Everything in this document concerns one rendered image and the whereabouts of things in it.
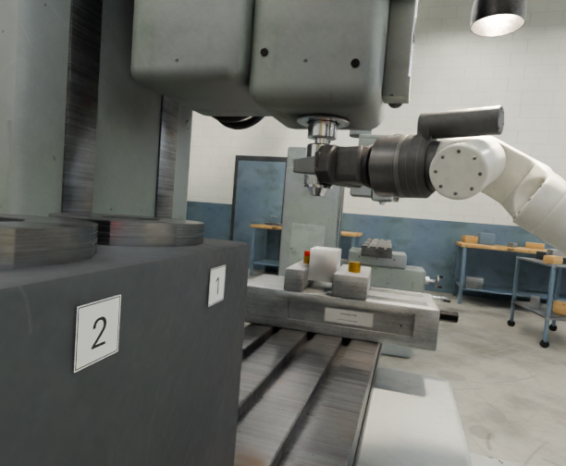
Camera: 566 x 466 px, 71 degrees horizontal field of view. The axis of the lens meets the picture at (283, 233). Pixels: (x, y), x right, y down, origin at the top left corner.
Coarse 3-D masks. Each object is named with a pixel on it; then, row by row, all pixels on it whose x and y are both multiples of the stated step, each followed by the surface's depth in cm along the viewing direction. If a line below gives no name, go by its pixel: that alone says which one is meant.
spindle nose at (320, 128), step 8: (312, 120) 63; (320, 120) 62; (328, 120) 62; (312, 128) 63; (320, 128) 62; (328, 128) 62; (336, 128) 63; (312, 136) 63; (320, 136) 63; (328, 136) 62; (336, 136) 63
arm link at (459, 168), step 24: (432, 120) 50; (456, 120) 49; (480, 120) 47; (408, 144) 52; (432, 144) 51; (456, 144) 45; (480, 144) 46; (408, 168) 51; (432, 168) 47; (456, 168) 46; (480, 168) 44; (408, 192) 53; (432, 192) 54; (456, 192) 46
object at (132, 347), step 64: (0, 256) 12; (64, 256) 14; (128, 256) 17; (192, 256) 21; (0, 320) 10; (64, 320) 12; (128, 320) 16; (192, 320) 21; (0, 384) 11; (64, 384) 13; (128, 384) 16; (192, 384) 22; (0, 448) 11; (64, 448) 13; (128, 448) 16; (192, 448) 23
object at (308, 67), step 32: (256, 0) 57; (288, 0) 55; (320, 0) 54; (352, 0) 52; (384, 0) 53; (256, 32) 57; (288, 32) 55; (320, 32) 54; (352, 32) 53; (384, 32) 55; (256, 64) 57; (288, 64) 55; (320, 64) 54; (352, 64) 52; (384, 64) 59; (256, 96) 58; (288, 96) 56; (320, 96) 55; (352, 96) 54; (352, 128) 69
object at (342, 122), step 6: (306, 114) 61; (312, 114) 60; (318, 114) 60; (324, 114) 60; (330, 114) 60; (300, 120) 63; (306, 120) 63; (336, 120) 62; (342, 120) 61; (348, 120) 62; (306, 126) 67; (342, 126) 65
